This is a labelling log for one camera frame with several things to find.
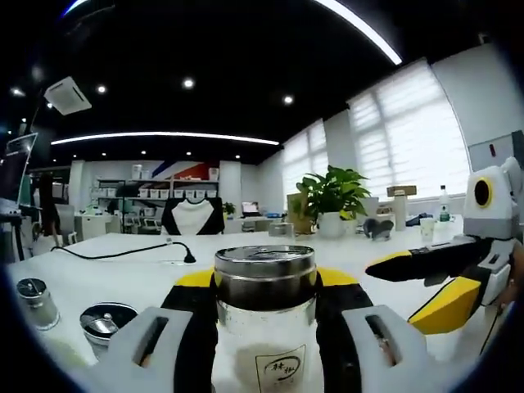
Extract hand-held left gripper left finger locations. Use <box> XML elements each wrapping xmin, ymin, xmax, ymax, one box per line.
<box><xmin>85</xmin><ymin>268</ymin><xmax>219</xmax><ymax>393</ymax></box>

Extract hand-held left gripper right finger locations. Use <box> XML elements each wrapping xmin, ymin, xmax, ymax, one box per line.
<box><xmin>314</xmin><ymin>266</ymin><xmax>448</xmax><ymax>393</ymax></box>

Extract small glass seasoning bottle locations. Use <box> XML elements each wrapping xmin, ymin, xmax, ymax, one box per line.
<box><xmin>15</xmin><ymin>277</ymin><xmax>81</xmax><ymax>364</ymax></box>
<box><xmin>79</xmin><ymin>301</ymin><xmax>139</xmax><ymax>361</ymax></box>

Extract tall seasoning bottle beige contents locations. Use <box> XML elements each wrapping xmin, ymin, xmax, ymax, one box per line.
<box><xmin>213</xmin><ymin>244</ymin><xmax>318</xmax><ymax>393</ymax></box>

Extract tall seasoning bottle brown contents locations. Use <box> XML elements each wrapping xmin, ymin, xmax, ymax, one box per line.
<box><xmin>268</xmin><ymin>223</ymin><xmax>296</xmax><ymax>239</ymax></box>

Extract clear plastic water bottle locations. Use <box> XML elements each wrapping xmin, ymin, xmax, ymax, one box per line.
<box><xmin>438</xmin><ymin>184</ymin><xmax>451</xmax><ymax>223</ymax></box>

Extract person's right hand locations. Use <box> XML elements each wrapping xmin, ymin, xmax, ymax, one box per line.
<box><xmin>496</xmin><ymin>252</ymin><xmax>524</xmax><ymax>313</ymax></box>

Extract white paper cup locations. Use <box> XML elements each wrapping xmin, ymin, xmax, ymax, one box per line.
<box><xmin>419</xmin><ymin>217</ymin><xmax>436</xmax><ymax>243</ymax></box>

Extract blue cloth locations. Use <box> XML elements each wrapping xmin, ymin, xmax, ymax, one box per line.
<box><xmin>406</xmin><ymin>212</ymin><xmax>436</xmax><ymax>227</ymax></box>

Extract white thermos flask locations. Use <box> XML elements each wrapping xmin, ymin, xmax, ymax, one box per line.
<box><xmin>393</xmin><ymin>196</ymin><xmax>408</xmax><ymax>232</ymax></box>

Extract whiteboard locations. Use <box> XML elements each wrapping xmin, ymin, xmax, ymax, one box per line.
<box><xmin>468</xmin><ymin>129</ymin><xmax>524</xmax><ymax>174</ymax></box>

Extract dark grey object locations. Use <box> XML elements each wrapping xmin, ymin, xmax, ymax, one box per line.
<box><xmin>363</xmin><ymin>217</ymin><xmax>397</xmax><ymax>242</ymax></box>

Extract flat cardboard box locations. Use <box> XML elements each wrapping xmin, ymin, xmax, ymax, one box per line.
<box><xmin>386</xmin><ymin>184</ymin><xmax>419</xmax><ymax>198</ymax></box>

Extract wide white window blind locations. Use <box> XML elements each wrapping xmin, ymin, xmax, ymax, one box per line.
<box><xmin>346</xmin><ymin>58</ymin><xmax>471</xmax><ymax>201</ymax></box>

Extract large potted green plant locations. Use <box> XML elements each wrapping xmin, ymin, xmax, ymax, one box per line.
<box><xmin>296</xmin><ymin>164</ymin><xmax>373</xmax><ymax>240</ymax></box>

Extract white and black t-shirt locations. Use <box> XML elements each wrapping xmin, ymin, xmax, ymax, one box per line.
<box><xmin>160</xmin><ymin>196</ymin><xmax>226</xmax><ymax>237</ymax></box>

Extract brown cardboard box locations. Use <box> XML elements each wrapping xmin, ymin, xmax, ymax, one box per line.
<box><xmin>286</xmin><ymin>192</ymin><xmax>314</xmax><ymax>236</ymax></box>

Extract white cabinet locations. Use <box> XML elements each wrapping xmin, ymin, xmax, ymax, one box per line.
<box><xmin>73</xmin><ymin>212</ymin><xmax>120</xmax><ymax>243</ymax></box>

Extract narrow white window blind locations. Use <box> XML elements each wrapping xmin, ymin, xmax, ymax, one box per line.
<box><xmin>281</xmin><ymin>120</ymin><xmax>329</xmax><ymax>198</ymax></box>

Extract storage shelf with white bins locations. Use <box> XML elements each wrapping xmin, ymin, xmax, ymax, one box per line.
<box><xmin>96</xmin><ymin>165</ymin><xmax>221</xmax><ymax>202</ymax></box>

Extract curved ceiling light strip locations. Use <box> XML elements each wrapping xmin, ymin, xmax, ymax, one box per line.
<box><xmin>316</xmin><ymin>0</ymin><xmax>403</xmax><ymax>66</ymax></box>
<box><xmin>50</xmin><ymin>131</ymin><xmax>280</xmax><ymax>147</ymax></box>

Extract ceiling air conditioner vent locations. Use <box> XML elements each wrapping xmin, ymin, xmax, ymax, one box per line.
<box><xmin>43</xmin><ymin>75</ymin><xmax>93</xmax><ymax>117</ymax></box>

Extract black power cable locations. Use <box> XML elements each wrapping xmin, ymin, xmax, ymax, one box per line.
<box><xmin>50</xmin><ymin>240</ymin><xmax>198</xmax><ymax>267</ymax></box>

